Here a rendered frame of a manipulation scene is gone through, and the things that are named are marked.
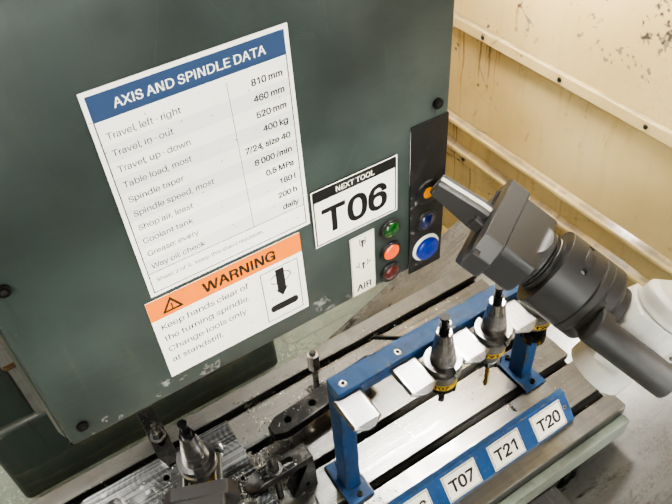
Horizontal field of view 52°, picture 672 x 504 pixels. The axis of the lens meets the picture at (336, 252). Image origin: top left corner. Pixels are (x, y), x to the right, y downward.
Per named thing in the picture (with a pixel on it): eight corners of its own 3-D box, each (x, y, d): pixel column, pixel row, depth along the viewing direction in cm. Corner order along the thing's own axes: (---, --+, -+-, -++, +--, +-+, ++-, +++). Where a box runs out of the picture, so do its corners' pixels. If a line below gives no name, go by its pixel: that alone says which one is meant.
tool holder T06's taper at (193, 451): (205, 440, 114) (197, 418, 109) (211, 463, 111) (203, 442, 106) (179, 449, 113) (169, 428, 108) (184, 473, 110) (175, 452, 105)
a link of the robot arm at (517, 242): (529, 159, 71) (620, 228, 72) (477, 208, 79) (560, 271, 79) (490, 236, 63) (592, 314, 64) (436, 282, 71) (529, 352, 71)
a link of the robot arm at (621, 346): (605, 240, 73) (689, 305, 73) (535, 305, 78) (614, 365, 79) (611, 292, 63) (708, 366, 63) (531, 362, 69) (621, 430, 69)
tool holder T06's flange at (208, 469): (213, 442, 117) (210, 434, 115) (221, 473, 113) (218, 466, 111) (176, 454, 115) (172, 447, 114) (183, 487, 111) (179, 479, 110)
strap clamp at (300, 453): (318, 483, 134) (311, 443, 123) (258, 521, 129) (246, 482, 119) (309, 470, 136) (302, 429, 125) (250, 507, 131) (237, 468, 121)
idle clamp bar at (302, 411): (381, 386, 149) (380, 368, 144) (282, 456, 138) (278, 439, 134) (366, 371, 152) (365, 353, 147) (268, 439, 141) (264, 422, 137)
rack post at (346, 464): (375, 493, 132) (371, 406, 111) (351, 509, 130) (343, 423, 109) (346, 454, 138) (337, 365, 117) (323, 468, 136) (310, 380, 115)
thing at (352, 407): (386, 421, 108) (386, 418, 107) (357, 438, 106) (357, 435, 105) (360, 390, 112) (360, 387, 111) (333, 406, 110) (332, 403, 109)
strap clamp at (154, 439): (190, 483, 135) (173, 443, 125) (175, 492, 134) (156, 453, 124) (164, 434, 144) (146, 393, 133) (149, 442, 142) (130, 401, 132)
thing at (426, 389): (441, 387, 111) (442, 384, 111) (415, 403, 110) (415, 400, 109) (415, 358, 116) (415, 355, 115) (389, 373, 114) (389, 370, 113)
